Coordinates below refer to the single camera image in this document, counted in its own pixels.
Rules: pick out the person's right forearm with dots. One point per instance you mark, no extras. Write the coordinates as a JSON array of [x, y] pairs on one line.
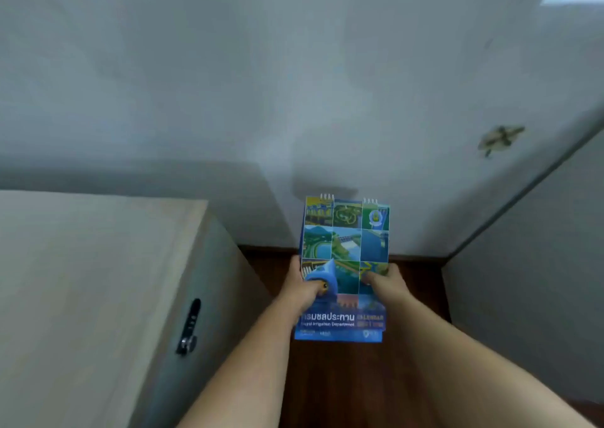
[[472, 371]]

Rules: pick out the person's left thumb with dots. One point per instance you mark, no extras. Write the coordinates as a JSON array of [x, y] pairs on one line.
[[317, 285]]

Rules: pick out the person's left hand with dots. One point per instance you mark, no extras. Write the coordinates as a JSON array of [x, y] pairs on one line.
[[299, 293]]

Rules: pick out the person's right hand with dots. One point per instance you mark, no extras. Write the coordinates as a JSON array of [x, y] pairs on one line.
[[389, 287]]

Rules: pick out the blue spiral-bound calendar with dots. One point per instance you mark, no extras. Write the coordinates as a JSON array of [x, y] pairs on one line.
[[347, 243]]

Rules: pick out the light wooden cabinet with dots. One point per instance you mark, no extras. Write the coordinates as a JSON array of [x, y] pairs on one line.
[[94, 309]]

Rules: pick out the person's left forearm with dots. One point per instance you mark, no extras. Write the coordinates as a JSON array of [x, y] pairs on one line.
[[245, 371]]

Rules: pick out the person's right thumb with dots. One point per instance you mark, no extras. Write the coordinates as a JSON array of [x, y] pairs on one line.
[[372, 278]]

